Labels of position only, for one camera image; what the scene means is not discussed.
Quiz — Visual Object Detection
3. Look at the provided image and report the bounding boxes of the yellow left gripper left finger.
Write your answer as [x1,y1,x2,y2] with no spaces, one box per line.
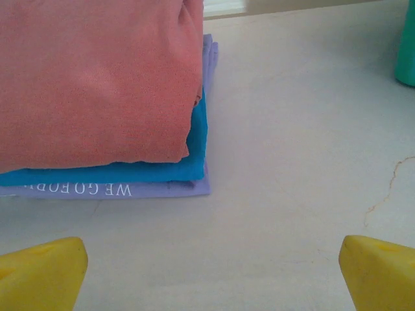
[0,236,89,311]

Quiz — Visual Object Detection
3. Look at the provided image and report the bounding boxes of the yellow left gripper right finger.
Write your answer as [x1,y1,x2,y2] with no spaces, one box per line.
[338,235,415,311]

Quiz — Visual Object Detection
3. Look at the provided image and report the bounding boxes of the pink folded t-shirt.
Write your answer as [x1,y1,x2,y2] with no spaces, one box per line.
[0,0,204,174]

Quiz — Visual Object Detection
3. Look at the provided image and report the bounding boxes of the teal plastic basket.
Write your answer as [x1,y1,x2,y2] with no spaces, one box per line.
[394,0,415,87]

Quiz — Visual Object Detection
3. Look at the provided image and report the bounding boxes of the blue folded t-shirt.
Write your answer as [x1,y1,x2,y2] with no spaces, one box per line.
[0,87,209,187]

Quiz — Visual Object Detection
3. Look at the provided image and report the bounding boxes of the lavender printed folded t-shirt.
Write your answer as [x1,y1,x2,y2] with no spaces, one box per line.
[0,33,219,200]

